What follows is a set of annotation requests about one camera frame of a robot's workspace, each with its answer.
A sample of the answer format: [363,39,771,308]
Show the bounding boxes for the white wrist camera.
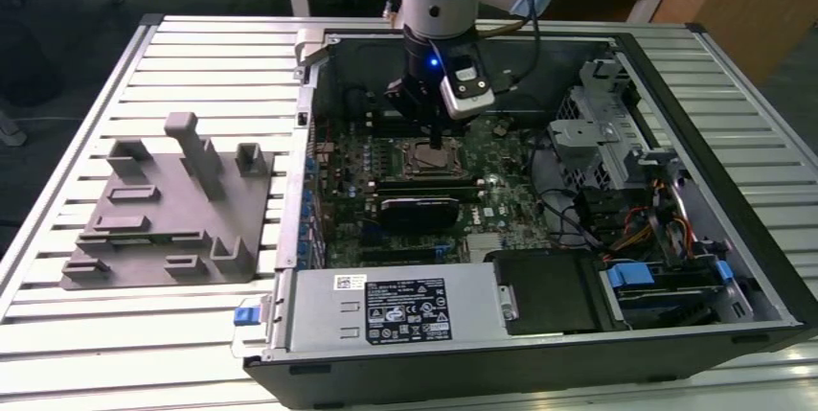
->
[439,64,499,121]

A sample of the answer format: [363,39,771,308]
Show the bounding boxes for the black cable brass plug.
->
[475,17,535,41]

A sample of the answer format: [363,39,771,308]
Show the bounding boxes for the black PC case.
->
[240,30,818,407]

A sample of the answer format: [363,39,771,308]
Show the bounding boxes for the grey metal foot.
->
[0,106,28,147]

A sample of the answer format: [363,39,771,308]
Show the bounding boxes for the green RAM stick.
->
[106,236,174,246]

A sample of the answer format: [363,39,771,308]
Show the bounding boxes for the black plastic shroud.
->
[488,247,605,336]

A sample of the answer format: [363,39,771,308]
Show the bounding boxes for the silver power supply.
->
[280,264,520,353]

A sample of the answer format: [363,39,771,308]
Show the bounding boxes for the black camera cable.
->
[491,0,544,94]

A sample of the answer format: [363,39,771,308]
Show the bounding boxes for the green motherboard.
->
[304,111,559,272]

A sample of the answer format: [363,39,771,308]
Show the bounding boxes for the coloured power wires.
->
[612,179,697,259]

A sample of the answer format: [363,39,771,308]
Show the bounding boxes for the silver drive cage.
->
[547,58,651,192]

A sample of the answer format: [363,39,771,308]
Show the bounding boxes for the black graphics card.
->
[376,194,461,233]

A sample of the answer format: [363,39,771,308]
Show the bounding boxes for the CPU socket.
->
[395,136,469,179]

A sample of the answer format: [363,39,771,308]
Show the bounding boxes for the black data cable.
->
[535,188,609,259]

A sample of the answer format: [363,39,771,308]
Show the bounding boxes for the silver case hinge bracket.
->
[293,29,328,67]

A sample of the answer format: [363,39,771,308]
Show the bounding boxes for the silver chipset heatsink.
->
[468,233,513,264]

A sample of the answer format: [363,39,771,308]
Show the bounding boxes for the hard disk in blue carrier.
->
[603,261,736,329]

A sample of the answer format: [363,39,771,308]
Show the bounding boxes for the grey parts rack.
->
[57,111,277,290]

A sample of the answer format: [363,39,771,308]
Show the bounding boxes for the black expansion slot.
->
[360,248,441,263]

